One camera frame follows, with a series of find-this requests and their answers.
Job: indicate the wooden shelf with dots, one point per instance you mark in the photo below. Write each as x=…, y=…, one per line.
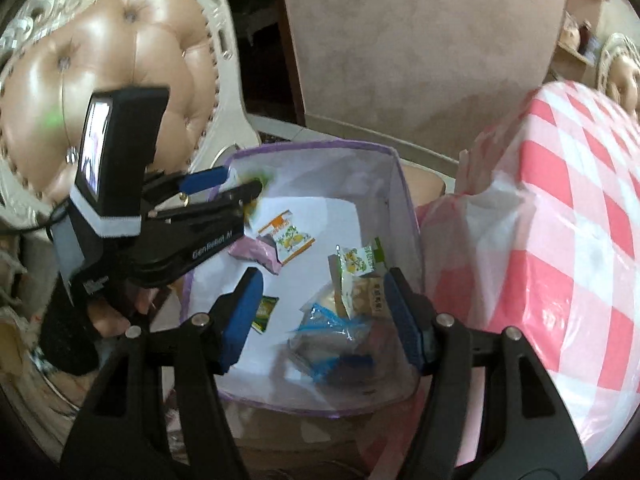
x=575, y=57

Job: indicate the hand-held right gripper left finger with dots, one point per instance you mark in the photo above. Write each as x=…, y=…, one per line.
x=245, y=310

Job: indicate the orange white snack packet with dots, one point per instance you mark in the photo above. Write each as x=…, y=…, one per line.
x=285, y=232

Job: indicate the pink checkered tablecloth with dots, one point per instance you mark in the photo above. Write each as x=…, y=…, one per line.
x=575, y=210

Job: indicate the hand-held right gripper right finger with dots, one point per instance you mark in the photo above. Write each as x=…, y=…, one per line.
x=405, y=320

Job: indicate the pink snack packet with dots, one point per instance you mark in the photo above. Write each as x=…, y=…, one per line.
x=255, y=252

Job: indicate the person's left hand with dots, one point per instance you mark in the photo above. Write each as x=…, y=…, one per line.
x=112, y=317

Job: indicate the cream tufted chair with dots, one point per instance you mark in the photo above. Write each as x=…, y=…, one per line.
x=625, y=75
x=125, y=60

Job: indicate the tin can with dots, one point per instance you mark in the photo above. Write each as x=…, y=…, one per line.
x=593, y=46

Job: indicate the white purple-trimmed storage bag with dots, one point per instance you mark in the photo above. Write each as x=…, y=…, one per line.
x=320, y=185

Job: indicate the bright green snack packet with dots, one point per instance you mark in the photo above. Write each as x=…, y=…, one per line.
x=265, y=312

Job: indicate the pale food bag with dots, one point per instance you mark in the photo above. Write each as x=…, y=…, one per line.
x=569, y=36

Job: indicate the beige snack packet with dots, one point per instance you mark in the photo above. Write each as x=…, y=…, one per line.
x=370, y=297

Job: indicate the brown bottle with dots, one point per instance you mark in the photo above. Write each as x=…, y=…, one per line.
x=585, y=27

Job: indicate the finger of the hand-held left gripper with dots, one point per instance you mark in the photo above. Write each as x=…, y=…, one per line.
x=240, y=192
x=205, y=180

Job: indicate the person's left forearm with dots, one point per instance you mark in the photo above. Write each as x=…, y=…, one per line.
x=67, y=335

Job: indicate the blue white snack packet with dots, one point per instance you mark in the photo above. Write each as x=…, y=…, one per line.
x=325, y=332

